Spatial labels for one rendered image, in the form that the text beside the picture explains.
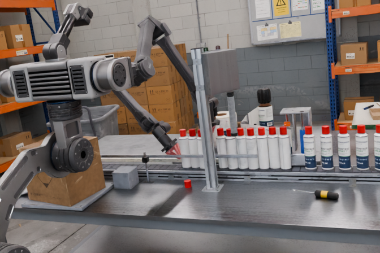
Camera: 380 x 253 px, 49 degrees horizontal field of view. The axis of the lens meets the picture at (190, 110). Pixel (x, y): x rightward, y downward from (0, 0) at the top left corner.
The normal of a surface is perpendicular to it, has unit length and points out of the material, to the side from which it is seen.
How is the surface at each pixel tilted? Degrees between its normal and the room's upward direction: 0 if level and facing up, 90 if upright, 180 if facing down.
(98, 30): 90
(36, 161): 90
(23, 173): 90
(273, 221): 0
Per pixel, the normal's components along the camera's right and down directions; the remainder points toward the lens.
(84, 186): 0.85, 0.00
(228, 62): 0.56, 0.10
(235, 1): -0.40, 0.22
